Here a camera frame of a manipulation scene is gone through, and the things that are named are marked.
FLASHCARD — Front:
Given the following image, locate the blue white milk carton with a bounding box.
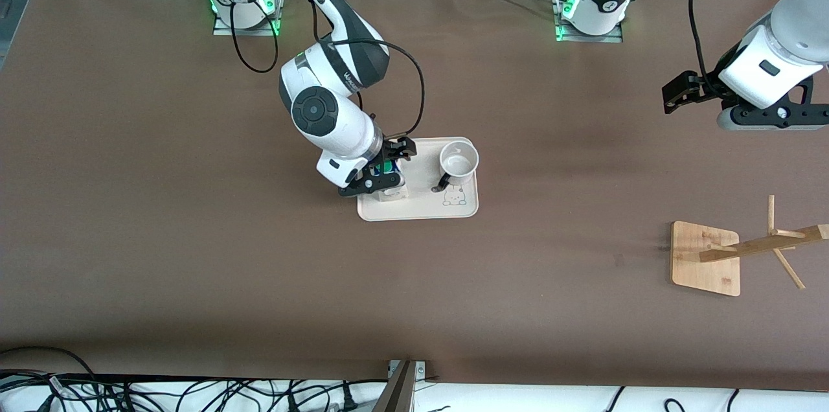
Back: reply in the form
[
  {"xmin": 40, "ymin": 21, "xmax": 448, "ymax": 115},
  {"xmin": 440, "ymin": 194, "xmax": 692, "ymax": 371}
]
[{"xmin": 370, "ymin": 159, "xmax": 407, "ymax": 203}]

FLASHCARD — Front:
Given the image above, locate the white mug black handle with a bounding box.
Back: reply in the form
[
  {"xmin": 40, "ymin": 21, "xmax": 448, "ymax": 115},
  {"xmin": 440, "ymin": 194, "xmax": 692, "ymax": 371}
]
[{"xmin": 431, "ymin": 141, "xmax": 480, "ymax": 194}]

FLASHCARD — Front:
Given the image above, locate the wooden cup rack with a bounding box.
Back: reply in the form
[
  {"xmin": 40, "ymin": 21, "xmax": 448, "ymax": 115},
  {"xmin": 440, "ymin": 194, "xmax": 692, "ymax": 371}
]
[{"xmin": 670, "ymin": 195, "xmax": 829, "ymax": 297}]

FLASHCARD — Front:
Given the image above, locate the beige rabbit print tray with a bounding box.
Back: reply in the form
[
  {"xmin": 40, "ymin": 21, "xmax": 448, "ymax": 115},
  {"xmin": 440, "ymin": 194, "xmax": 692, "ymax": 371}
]
[{"xmin": 357, "ymin": 137, "xmax": 480, "ymax": 222}]

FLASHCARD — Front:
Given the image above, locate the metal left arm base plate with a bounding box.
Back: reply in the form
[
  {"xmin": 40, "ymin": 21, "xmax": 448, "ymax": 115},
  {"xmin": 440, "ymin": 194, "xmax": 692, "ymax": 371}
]
[{"xmin": 554, "ymin": 0, "xmax": 624, "ymax": 43}]

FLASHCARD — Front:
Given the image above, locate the silver metal bracket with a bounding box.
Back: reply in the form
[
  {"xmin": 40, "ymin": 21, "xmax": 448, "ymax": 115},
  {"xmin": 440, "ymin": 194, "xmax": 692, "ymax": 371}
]
[{"xmin": 389, "ymin": 360, "xmax": 427, "ymax": 379}]

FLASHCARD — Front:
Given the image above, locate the grey metal post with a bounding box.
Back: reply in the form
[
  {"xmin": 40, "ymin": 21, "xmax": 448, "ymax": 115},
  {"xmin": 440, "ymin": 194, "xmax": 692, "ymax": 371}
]
[{"xmin": 372, "ymin": 360, "xmax": 418, "ymax": 412}]

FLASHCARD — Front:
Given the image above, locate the black looped floor cable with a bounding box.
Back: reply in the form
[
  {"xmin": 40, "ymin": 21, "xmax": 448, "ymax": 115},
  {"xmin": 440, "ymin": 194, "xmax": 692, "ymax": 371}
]
[{"xmin": 0, "ymin": 346, "xmax": 98, "ymax": 396}]

